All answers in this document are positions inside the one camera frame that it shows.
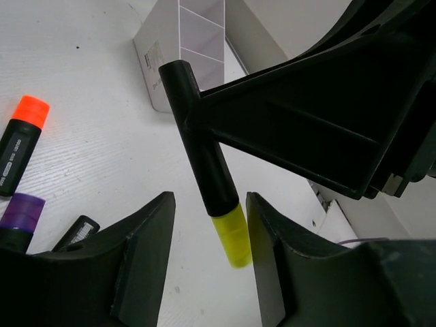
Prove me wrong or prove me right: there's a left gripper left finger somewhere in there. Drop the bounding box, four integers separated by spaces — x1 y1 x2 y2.
1 191 176 326

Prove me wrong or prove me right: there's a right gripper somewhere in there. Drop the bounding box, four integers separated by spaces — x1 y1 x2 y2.
187 1 435 199

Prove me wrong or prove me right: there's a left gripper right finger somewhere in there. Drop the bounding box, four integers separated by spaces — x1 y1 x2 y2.
246 192 435 326

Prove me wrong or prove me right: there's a yellow highlighter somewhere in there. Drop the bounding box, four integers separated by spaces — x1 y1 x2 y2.
159 60 252 268

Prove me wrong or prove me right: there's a blue highlighter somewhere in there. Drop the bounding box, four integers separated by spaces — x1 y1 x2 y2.
52 215 100 252

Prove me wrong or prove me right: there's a purple highlighter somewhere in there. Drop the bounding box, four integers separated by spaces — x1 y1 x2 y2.
1 193 46 253

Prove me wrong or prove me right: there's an orange highlighter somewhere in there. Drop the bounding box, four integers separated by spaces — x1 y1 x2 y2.
1 95 50 198

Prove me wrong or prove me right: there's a white divided container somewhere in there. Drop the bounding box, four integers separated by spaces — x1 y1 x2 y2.
133 0 225 112

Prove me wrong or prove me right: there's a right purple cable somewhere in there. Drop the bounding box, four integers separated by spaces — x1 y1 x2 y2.
339 236 389 246

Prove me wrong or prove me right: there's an aluminium table rail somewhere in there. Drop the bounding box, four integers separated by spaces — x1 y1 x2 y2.
307 179 331 213

